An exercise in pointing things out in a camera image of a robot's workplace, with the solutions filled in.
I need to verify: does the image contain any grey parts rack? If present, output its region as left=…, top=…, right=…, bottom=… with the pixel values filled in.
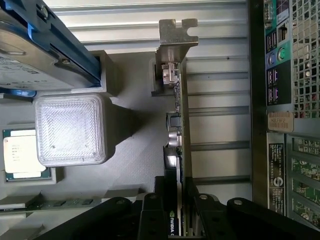
left=0, top=49, right=193, bottom=240

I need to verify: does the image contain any open grey PC case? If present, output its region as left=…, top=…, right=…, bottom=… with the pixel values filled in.
left=249, top=0, right=320, bottom=221

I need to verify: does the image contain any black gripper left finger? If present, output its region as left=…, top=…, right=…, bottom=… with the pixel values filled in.
left=32, top=176, right=166, bottom=240

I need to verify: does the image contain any silver CPU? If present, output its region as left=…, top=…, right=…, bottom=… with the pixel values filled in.
left=2, top=128, right=52, bottom=183

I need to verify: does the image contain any graphics card with black shroud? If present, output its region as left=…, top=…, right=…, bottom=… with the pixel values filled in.
left=154, top=18, right=200, bottom=237

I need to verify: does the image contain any hard disk in blue carrier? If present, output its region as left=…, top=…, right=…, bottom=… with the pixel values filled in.
left=0, top=0, right=101, bottom=98

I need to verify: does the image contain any green RAM stick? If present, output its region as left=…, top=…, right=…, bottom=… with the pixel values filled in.
left=23, top=197, right=101, bottom=210

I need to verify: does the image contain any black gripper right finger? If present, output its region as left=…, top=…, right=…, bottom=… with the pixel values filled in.
left=184, top=176, right=320, bottom=240

